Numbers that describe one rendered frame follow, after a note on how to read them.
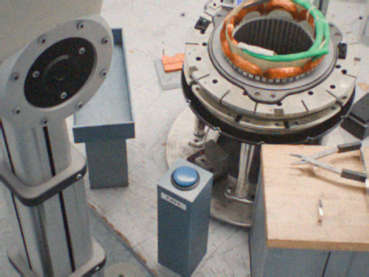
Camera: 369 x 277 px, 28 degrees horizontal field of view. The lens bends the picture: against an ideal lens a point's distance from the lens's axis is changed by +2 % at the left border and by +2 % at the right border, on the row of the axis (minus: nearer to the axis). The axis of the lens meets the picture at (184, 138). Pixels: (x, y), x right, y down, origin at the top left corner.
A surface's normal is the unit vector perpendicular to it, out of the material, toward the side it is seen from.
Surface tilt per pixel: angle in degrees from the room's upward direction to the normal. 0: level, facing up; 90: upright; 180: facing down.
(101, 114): 0
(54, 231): 90
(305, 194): 0
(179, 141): 0
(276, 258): 90
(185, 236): 90
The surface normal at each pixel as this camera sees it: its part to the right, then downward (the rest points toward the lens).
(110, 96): 0.02, -0.65
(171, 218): -0.53, 0.64
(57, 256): 0.66, 0.58
